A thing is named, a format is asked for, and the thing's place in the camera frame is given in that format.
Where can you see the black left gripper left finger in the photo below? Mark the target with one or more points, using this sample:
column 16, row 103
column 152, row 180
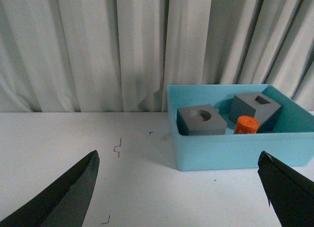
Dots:
column 64, row 203

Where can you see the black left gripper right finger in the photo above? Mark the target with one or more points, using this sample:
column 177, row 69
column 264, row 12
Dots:
column 290, row 193

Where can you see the orange cylinder part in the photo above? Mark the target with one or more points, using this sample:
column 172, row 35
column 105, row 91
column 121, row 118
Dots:
column 246, row 125

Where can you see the gray cube with square hole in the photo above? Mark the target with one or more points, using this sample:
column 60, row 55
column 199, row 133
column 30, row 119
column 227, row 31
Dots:
column 257, row 105

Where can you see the gray cube with round hole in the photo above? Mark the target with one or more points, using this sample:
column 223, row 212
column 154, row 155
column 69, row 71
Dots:
column 200, row 120

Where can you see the blue plastic box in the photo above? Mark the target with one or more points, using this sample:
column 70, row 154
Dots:
column 291, row 141

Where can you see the white curtain backdrop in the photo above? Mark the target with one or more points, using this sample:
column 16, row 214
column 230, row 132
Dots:
column 120, row 55

